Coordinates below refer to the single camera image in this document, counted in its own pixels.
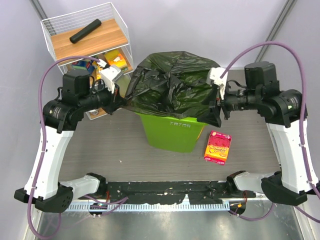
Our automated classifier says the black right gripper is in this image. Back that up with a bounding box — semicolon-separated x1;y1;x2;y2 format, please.
197;82;261;127

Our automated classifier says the green plastic trash bin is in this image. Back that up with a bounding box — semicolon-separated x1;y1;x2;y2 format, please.
138;113;206;153

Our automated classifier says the black trash bag roll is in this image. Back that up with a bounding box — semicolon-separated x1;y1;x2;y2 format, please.
69;19;102;44

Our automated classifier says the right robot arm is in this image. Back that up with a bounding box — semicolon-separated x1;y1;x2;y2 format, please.
198;61;320;206

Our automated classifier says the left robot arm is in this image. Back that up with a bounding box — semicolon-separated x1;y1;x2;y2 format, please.
14;66;125;214

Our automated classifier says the pink orange sponge package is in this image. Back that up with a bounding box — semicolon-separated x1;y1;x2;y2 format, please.
204;130;232;166

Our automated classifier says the yellow snack bag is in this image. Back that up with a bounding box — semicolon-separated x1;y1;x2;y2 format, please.
92;61;103;80

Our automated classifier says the yellow orange sponge pack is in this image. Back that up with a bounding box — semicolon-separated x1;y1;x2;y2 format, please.
103;49;128;72

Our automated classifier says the blue green sponge pack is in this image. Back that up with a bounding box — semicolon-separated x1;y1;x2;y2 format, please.
71;60;95;74

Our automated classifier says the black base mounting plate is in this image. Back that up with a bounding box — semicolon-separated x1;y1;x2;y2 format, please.
89;180;256;205

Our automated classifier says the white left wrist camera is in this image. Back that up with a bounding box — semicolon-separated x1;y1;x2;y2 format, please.
97;59;123;94

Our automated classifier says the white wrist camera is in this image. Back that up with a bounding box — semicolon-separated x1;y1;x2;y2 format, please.
97;59;123;94
206;67;228;100

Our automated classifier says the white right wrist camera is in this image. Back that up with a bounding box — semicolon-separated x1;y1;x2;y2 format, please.
206;67;228;100

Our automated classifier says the white wire shelf rack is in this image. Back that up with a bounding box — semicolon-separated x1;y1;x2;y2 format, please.
40;2;136;121

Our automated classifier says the aluminium frame rail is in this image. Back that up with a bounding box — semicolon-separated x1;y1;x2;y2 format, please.
254;181;306;202

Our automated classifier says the grey slotted cable duct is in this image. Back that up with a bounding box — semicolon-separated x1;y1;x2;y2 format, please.
66;200;230;213

